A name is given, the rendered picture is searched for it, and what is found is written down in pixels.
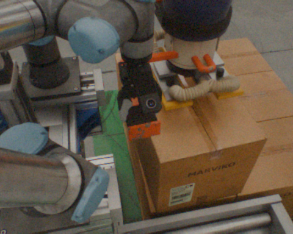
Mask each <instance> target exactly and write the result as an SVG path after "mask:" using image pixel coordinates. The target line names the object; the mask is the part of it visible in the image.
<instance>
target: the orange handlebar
mask: <svg viewBox="0 0 293 234"><path fill-rule="evenodd" d="M178 56H179V54H178V53H177V52H175V51H173V52H172V51H167V52H159V53H156V54H153V57H152V58H151V60H150V61H149V62H148V63H153V62H158V61H161V60H169V59H177V58H178ZM203 58H204V60H205V62H206V63H207V65H208V66H204V65H203V64H202V63H201V61H200V59H199V58H198V56H193V57H192V61H193V63H194V65H195V66H196V68H197V69H198V70H199V71H200V72H201V73H211V72H213V71H214V70H215V69H216V64H215V63H214V61H213V60H212V58H211V57H210V55H209V54H205V55H204V57H203ZM131 100H132V103H133V104H136V103H138V100H137V98H135V99H133V98H131Z"/></svg>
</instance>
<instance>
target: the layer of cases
mask: <svg viewBox="0 0 293 234"><path fill-rule="evenodd" d="M215 52H216V50H215ZM216 53H217V54H218V55H219V56H220V58H221V59H222V60H223V62H224V65H225V66H226V68H228V70H229V72H230V73H231V74H232V75H234V76H237V78H238V79H239V80H240V82H241V84H240V86H241V88H243V90H244V94H243V95H241V96H238V97H239V99H240V100H241V101H242V103H243V104H244V105H245V107H246V108H247V110H248V111H249V113H250V114H251V115H252V117H253V119H255V121H256V122H257V123H258V125H259V127H260V128H261V129H262V131H263V132H264V133H265V135H266V137H267V138H268V139H267V141H266V143H265V145H264V147H263V149H262V152H261V153H260V156H259V157H258V160H257V161H256V164H255V165H254V168H253V169H252V170H251V173H250V176H249V178H248V180H247V182H246V184H245V186H244V189H243V190H242V192H241V193H238V194H235V195H231V196H227V197H223V198H221V199H215V200H210V201H208V202H205V203H201V204H198V205H193V206H190V207H186V208H180V209H178V210H175V211H170V212H168V213H163V214H157V213H156V210H155V207H154V204H153V200H152V198H151V194H150V191H149V187H148V185H147V181H146V179H145V175H144V173H143V168H142V165H141V162H140V159H139V155H138V153H137V149H136V147H135V142H134V140H133V141H129V135H128V128H127V125H126V122H125V127H126V132H127V137H128V141H129V148H130V150H131V157H132V161H133V166H134V170H135V175H136V179H137V186H138V189H139V196H140V200H141V204H142V209H143V215H144V218H145V221H146V220H149V219H155V218H160V217H165V216H170V215H176V214H179V213H186V212H188V211H195V210H200V209H205V208H209V207H216V206H219V205H226V204H230V203H232V204H233V203H236V202H240V201H245V200H250V199H257V198H259V197H266V196H273V195H276V194H279V196H280V198H281V200H282V201H281V203H282V204H283V207H284V208H285V210H286V211H287V213H288V215H289V216H293V95H292V93H291V92H290V91H289V90H288V89H287V87H286V86H285V84H283V82H282V81H281V80H280V78H279V77H278V76H277V74H275V72H274V71H273V69H272V68H271V67H270V66H269V64H267V62H266V61H265V60H264V58H262V56H261V55H260V53H259V52H258V51H257V49H256V48H255V47H254V46H253V45H252V43H251V42H250V40H248V38H240V39H235V40H223V41H220V42H219V46H218V51H217V52H216ZM121 59H122V58H121V53H117V54H115V62H116V68H117V83H118V91H120V90H121V87H122V86H123V85H122V84H121V80H120V76H119V68H118V65H117V63H118V62H120V60H121Z"/></svg>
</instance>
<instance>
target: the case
mask: <svg viewBox="0 0 293 234"><path fill-rule="evenodd" d="M179 78H180V79H181V81H182V83H183V85H184V86H185V89H187V88H189V87H192V86H195V85H196V84H195V83H194V80H193V79H192V78H191V77H188V78H184V77H183V76H181V75H179ZM192 100H193V105H191V106H188V107H181V108H176V109H173V110H168V111H165V109H164V107H163V105H162V103H161V105H162V108H161V111H160V112H159V113H158V114H157V115H156V117H157V120H158V121H161V134H160V135H155V136H151V137H146V138H142V139H137V140H134V142H135V147H136V149H137V153H138V155H139V159H140V162H141V165H142V168H143V173H144V175H145V179H146V181H147V185H148V187H149V191H150V194H151V198H152V200H153V204H154V207H155V210H156V213H157V215H161V214H163V213H168V212H170V211H175V210H178V209H180V208H186V207H190V206H193V205H198V204H201V203H205V202H208V201H210V200H215V199H221V198H223V197H227V196H231V195H235V194H238V193H241V192H242V190H243V189H244V186H245V184H246V182H247V180H248V178H249V176H250V173H251V170H252V169H253V168H254V165H255V164H256V161H257V160H258V157H259V156H260V153H261V152H262V149H263V147H264V145H265V143H266V141H267V139H268V138H267V137H266V135H265V133H264V132H263V131H262V129H261V128H260V127H259V125H258V123H257V122H256V121H255V119H253V117H252V115H251V114H250V113H249V111H248V110H247V108H246V107H245V105H244V104H243V103H242V101H241V100H240V99H239V97H238V96H236V97H230V98H227V99H221V100H217V99H216V97H215V96H214V93H212V92H211V94H210V95H207V96H202V97H198V98H195V99H192Z"/></svg>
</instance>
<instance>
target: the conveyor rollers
mask: <svg viewBox="0 0 293 234"><path fill-rule="evenodd" d="M268 224H270V216H269V215H268V213H258V214H252V215H249V216H243V217H240V218H233V219H229V220H224V221H219V222H213V223H210V224H204V225H199V226H194V227H191V228H185V229H181V230H174V231H171V232H165V233H161V234H224V233H230V232H234V231H239V230H243V229H249V228H252V227H259V226H261V225H268Z"/></svg>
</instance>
